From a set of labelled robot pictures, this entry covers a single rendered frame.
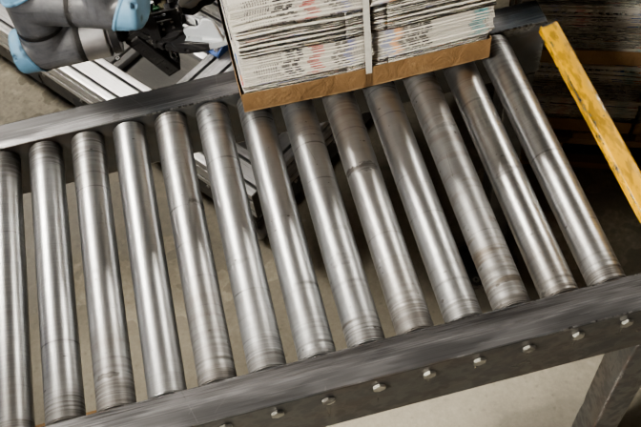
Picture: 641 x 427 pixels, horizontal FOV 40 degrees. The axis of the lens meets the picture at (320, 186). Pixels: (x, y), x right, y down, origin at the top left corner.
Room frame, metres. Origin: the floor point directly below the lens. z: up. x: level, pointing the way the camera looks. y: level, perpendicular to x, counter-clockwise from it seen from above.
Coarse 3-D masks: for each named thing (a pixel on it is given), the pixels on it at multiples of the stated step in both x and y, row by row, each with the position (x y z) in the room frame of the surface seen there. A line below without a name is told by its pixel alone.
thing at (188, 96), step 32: (512, 32) 0.95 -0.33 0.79; (480, 64) 0.94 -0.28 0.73; (128, 96) 0.92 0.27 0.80; (160, 96) 0.91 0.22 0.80; (192, 96) 0.91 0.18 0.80; (224, 96) 0.90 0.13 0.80; (0, 128) 0.90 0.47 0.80; (32, 128) 0.89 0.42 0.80; (64, 128) 0.88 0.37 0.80; (96, 128) 0.87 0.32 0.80; (192, 128) 0.89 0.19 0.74; (64, 160) 0.87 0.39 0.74
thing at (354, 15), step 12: (348, 0) 0.86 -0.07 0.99; (360, 0) 0.87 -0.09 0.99; (372, 0) 0.87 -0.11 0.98; (384, 0) 0.87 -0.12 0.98; (348, 12) 0.87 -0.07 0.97; (360, 12) 0.87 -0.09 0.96; (372, 12) 0.87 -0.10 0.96; (384, 12) 0.87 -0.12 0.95; (348, 24) 0.87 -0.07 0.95; (360, 24) 0.87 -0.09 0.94; (372, 24) 0.87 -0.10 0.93; (384, 24) 0.87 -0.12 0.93; (348, 36) 0.87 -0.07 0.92; (360, 36) 0.87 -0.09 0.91; (372, 36) 0.88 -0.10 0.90; (384, 36) 0.88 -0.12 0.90; (348, 48) 0.87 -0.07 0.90; (360, 48) 0.87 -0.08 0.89; (372, 48) 0.88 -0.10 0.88; (384, 48) 0.88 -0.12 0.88; (348, 60) 0.87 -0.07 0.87; (360, 60) 0.87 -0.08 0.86; (372, 60) 0.87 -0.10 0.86; (384, 60) 0.88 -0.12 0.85
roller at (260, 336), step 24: (216, 120) 0.85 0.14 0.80; (216, 144) 0.81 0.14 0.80; (216, 168) 0.77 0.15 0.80; (240, 168) 0.77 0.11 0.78; (216, 192) 0.73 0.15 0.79; (240, 192) 0.72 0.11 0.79; (240, 216) 0.68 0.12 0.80; (240, 240) 0.64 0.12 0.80; (240, 264) 0.60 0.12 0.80; (240, 288) 0.56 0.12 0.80; (264, 288) 0.56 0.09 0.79; (240, 312) 0.53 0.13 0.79; (264, 312) 0.52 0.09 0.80; (264, 336) 0.49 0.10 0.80; (264, 360) 0.46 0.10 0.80
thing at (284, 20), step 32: (224, 0) 0.88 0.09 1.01; (256, 0) 0.85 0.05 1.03; (288, 0) 0.85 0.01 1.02; (320, 0) 0.86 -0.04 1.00; (256, 32) 0.85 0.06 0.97; (288, 32) 0.86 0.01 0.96; (320, 32) 0.86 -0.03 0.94; (256, 64) 0.85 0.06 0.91; (288, 64) 0.86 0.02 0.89; (320, 64) 0.87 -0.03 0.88
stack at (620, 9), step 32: (512, 0) 1.53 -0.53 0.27; (544, 0) 1.24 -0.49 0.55; (576, 0) 1.22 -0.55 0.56; (608, 0) 1.21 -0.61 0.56; (640, 0) 1.19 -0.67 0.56; (576, 32) 1.22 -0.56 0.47; (608, 32) 1.21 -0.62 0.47; (640, 32) 1.19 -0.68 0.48; (544, 64) 1.24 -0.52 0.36; (544, 96) 1.23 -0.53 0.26; (608, 96) 1.20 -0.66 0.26; (640, 96) 1.21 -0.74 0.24; (576, 160) 1.21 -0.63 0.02; (640, 160) 1.18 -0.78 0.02
